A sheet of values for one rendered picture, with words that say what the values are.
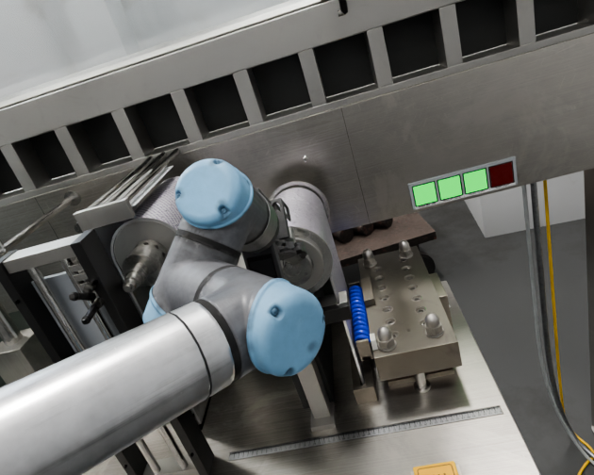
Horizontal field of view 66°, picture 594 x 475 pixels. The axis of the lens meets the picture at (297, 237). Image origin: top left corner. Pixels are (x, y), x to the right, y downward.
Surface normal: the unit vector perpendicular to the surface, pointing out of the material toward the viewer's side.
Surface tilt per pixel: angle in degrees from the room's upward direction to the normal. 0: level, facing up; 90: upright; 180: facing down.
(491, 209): 90
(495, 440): 0
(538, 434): 0
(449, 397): 0
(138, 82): 90
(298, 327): 90
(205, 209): 50
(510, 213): 90
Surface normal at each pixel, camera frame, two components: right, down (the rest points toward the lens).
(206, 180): -0.22, -0.22
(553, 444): -0.29, -0.87
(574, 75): -0.04, 0.44
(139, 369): 0.37, -0.54
